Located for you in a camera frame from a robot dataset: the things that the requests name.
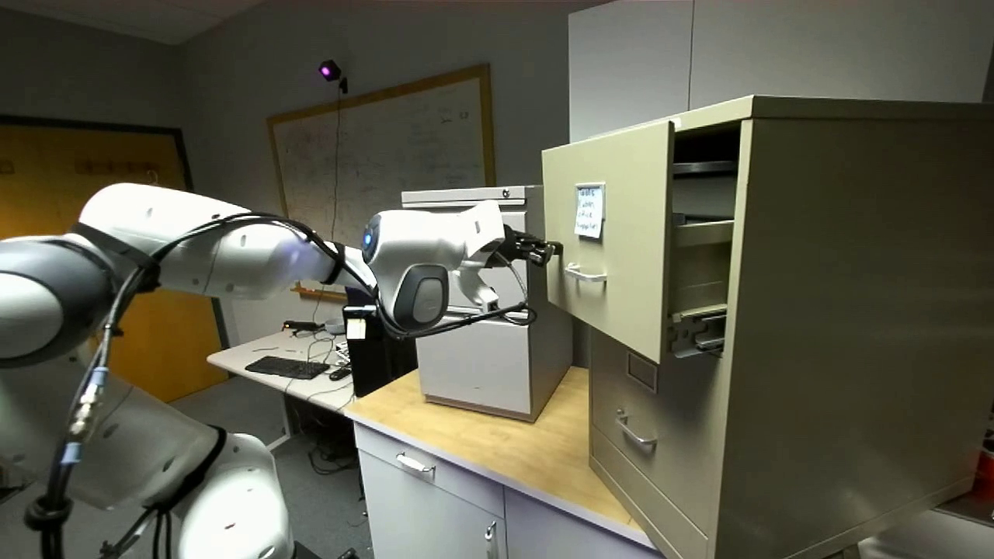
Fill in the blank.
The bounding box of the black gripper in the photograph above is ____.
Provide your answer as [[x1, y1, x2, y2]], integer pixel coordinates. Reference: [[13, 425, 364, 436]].
[[500, 226, 565, 271]]

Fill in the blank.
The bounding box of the beige filing cabinet drawer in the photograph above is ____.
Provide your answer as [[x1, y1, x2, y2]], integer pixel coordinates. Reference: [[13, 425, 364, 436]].
[[538, 119, 746, 368]]

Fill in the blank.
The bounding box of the white drawer label card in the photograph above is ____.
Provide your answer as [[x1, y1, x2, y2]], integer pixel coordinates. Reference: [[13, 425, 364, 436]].
[[571, 182, 609, 247]]

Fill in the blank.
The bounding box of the beige unlabelled cabinet drawer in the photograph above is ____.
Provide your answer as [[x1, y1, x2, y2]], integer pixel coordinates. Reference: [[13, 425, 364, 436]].
[[586, 336, 734, 546]]

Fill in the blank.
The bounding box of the gray lateral file cabinet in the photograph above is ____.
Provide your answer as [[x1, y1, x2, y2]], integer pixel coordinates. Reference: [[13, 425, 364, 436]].
[[398, 183, 579, 425]]

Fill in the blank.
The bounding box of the wood framed whiteboard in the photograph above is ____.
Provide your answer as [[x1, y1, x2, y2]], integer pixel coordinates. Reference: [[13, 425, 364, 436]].
[[265, 64, 500, 251]]

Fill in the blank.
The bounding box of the black computer tower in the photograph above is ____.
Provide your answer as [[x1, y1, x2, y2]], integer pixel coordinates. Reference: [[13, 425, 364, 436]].
[[343, 284, 424, 400]]

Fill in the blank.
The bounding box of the black keyboard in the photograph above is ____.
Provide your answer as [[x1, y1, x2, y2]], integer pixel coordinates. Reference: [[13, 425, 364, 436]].
[[241, 351, 334, 386]]

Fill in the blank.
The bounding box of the gray counter base cabinet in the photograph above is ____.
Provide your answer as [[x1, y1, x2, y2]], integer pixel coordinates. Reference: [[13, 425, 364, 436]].
[[350, 421, 666, 559]]

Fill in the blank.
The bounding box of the white office desk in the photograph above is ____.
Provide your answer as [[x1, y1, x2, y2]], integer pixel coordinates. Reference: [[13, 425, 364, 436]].
[[205, 322, 361, 421]]

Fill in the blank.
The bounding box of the beige filing cabinet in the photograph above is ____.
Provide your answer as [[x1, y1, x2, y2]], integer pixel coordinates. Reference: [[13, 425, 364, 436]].
[[538, 93, 994, 559]]

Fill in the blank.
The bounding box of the metal handle of labelled drawer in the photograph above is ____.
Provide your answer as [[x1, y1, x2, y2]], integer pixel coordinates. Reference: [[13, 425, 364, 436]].
[[561, 262, 611, 296]]

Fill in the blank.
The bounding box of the metal handle of unlabelled drawer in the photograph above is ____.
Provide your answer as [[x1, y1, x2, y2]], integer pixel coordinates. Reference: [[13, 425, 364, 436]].
[[611, 409, 662, 459]]

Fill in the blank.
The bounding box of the white base cabinet handle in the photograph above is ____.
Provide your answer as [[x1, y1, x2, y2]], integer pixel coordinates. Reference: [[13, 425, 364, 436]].
[[393, 452, 442, 485]]

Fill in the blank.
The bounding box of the camera with purple light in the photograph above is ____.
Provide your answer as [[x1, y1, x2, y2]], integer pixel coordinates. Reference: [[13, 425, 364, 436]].
[[314, 56, 354, 96]]

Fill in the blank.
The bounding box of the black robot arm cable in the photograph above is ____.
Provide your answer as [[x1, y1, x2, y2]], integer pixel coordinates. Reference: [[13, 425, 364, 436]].
[[24, 207, 538, 559]]

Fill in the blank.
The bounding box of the orange wall board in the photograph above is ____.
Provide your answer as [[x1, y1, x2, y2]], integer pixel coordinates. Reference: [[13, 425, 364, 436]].
[[0, 112, 234, 407]]

